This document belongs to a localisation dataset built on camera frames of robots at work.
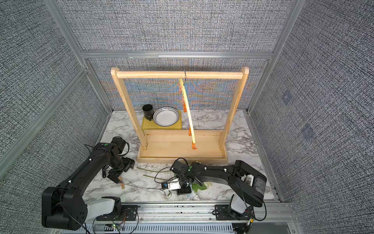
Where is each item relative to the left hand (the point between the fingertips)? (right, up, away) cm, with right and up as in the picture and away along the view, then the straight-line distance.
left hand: (132, 170), depth 80 cm
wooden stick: (-6, -9, +2) cm, 11 cm away
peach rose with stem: (+5, -5, +6) cm, 9 cm away
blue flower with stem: (+21, -12, -2) cm, 24 cm away
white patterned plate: (+13, +31, +34) cm, 48 cm away
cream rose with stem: (+34, -9, 0) cm, 36 cm away
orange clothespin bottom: (+33, +15, -14) cm, 39 cm away
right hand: (+24, -8, +1) cm, 26 cm away
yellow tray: (+1, +25, +27) cm, 37 cm away
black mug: (+1, +35, +30) cm, 46 cm away
